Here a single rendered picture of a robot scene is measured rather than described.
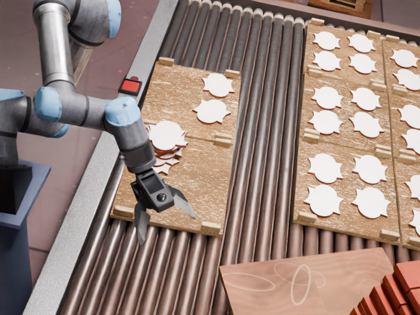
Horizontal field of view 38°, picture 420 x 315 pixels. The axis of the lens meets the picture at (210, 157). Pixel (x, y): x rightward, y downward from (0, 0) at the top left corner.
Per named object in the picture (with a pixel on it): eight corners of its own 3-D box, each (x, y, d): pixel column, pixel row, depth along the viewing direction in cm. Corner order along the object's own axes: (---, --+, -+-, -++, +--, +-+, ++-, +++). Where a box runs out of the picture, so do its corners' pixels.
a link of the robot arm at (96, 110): (79, 91, 150) (94, 98, 141) (120, 100, 156) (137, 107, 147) (72, 122, 151) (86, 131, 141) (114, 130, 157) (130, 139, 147)
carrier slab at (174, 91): (135, 129, 218) (136, 125, 217) (155, 64, 248) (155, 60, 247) (232, 147, 219) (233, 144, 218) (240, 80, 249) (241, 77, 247)
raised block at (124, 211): (113, 215, 186) (114, 209, 185) (114, 210, 188) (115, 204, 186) (132, 218, 187) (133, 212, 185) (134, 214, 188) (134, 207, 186)
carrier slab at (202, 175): (109, 217, 187) (109, 214, 186) (135, 130, 217) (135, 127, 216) (222, 238, 188) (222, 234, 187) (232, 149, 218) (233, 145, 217)
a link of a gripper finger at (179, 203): (194, 202, 158) (166, 186, 153) (203, 210, 153) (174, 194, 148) (187, 212, 158) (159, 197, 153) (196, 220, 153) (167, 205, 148)
